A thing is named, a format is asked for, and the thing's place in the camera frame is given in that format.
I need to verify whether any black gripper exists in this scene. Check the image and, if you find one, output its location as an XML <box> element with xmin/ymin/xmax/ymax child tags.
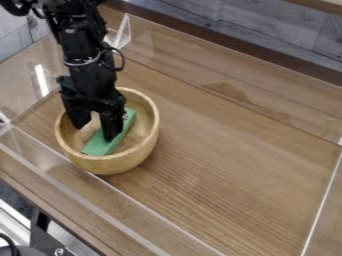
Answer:
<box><xmin>56</xmin><ymin>47</ymin><xmax>126</xmax><ymax>142</ymax></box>

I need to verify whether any green stick block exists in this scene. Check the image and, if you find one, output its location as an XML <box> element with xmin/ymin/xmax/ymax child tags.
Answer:
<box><xmin>81</xmin><ymin>108</ymin><xmax>137</xmax><ymax>156</ymax></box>

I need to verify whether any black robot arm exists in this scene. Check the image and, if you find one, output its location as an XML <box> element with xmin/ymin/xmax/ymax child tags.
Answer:
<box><xmin>0</xmin><ymin>0</ymin><xmax>125</xmax><ymax>141</ymax></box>

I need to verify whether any wooden bowl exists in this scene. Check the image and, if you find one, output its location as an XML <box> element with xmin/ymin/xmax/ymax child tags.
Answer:
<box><xmin>54</xmin><ymin>87</ymin><xmax>160</xmax><ymax>175</ymax></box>

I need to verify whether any clear acrylic enclosure wall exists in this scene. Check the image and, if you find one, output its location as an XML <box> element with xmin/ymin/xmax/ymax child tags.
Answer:
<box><xmin>0</xmin><ymin>15</ymin><xmax>342</xmax><ymax>256</ymax></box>

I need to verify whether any clear acrylic corner bracket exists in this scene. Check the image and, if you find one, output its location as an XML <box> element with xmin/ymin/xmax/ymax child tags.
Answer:
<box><xmin>104</xmin><ymin>14</ymin><xmax>132</xmax><ymax>50</ymax></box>

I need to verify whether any black table leg bracket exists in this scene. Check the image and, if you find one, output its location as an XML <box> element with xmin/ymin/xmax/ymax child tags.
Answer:
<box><xmin>29</xmin><ymin>209</ymin><xmax>76</xmax><ymax>256</ymax></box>

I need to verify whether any black cable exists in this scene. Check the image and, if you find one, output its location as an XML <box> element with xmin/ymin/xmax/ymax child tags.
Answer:
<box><xmin>0</xmin><ymin>232</ymin><xmax>21</xmax><ymax>256</ymax></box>

